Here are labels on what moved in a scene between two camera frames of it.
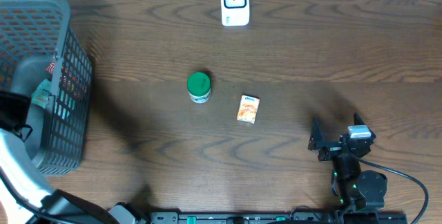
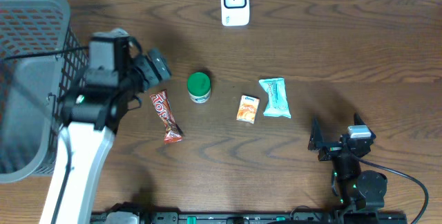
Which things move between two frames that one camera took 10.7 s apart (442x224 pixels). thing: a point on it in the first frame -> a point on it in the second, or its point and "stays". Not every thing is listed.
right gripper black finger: (358, 120) stays
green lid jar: (199, 85) stays
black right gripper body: (331, 150) stays
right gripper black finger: (316, 135) stays
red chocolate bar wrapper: (68, 79) -> (173, 133)
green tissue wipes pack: (40, 97) -> (277, 103)
